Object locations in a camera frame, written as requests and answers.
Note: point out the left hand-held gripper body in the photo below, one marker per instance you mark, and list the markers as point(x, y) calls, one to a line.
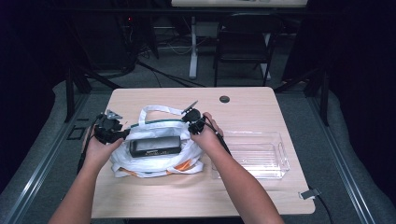
point(106, 133)

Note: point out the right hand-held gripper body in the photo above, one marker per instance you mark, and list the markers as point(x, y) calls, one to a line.
point(194, 116)

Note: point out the black rectangular box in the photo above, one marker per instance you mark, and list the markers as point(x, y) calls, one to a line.
point(155, 146)

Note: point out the white tote bag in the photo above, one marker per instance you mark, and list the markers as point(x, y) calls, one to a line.
point(146, 163)

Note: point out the clear plastic tray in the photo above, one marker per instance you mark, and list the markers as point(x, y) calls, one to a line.
point(258, 155)

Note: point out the person's right hand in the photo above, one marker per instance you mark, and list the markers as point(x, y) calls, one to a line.
point(208, 140)

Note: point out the person's left hand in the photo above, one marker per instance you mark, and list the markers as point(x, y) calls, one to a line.
point(99, 154)

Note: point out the black metal stand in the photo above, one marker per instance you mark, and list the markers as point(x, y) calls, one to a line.
point(325, 99)
point(69, 93)

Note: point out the white-legged desk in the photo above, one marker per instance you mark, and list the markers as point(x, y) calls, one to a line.
point(193, 46)

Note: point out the dark cabinet with red light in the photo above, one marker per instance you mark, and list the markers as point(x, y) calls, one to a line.
point(106, 43)

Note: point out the black folding chair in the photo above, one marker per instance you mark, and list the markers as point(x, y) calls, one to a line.
point(243, 40)

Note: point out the grey clip on table edge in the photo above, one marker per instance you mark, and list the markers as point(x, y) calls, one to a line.
point(309, 193)

